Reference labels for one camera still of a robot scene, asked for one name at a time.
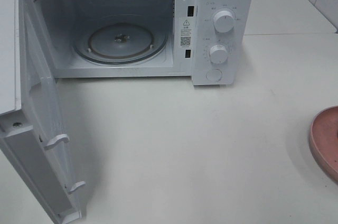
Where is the white timer knob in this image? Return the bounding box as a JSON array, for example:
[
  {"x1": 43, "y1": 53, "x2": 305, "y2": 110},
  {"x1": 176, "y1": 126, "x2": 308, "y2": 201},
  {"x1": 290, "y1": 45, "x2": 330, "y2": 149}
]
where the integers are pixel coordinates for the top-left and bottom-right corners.
[{"x1": 209, "y1": 44, "x2": 229, "y2": 64}]

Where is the white upper power knob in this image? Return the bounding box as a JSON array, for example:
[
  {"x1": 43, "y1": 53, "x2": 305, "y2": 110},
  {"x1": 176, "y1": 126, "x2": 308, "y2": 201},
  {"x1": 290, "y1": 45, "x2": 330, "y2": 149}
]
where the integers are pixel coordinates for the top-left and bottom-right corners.
[{"x1": 213, "y1": 8, "x2": 235, "y2": 33}]

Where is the white microwave door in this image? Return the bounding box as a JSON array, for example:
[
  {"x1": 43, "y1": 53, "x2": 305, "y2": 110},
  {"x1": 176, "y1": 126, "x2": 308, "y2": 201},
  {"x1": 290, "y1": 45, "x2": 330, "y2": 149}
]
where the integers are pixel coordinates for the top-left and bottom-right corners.
[{"x1": 1, "y1": 0, "x2": 85, "y2": 223}]

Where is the pink round plate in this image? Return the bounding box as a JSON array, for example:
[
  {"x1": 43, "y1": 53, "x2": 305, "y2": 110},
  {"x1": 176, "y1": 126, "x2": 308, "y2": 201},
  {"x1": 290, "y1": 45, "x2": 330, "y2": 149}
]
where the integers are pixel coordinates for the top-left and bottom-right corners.
[{"x1": 309, "y1": 106, "x2": 337, "y2": 182}]

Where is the white microwave oven body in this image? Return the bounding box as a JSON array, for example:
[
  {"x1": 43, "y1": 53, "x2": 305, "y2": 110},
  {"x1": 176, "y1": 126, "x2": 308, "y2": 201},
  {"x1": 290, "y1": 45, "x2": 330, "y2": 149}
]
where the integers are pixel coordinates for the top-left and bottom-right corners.
[{"x1": 38, "y1": 0, "x2": 251, "y2": 85}]

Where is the glass microwave turntable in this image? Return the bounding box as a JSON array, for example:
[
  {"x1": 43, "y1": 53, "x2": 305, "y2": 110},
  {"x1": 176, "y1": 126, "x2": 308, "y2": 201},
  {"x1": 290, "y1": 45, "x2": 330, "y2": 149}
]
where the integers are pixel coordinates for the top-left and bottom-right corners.
[{"x1": 73, "y1": 14, "x2": 173, "y2": 65}]

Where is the round white door release button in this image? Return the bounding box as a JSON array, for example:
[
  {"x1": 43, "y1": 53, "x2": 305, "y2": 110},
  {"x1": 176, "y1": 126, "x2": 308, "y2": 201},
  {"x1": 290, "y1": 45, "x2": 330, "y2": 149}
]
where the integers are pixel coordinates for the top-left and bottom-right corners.
[{"x1": 206, "y1": 69, "x2": 222, "y2": 82}]

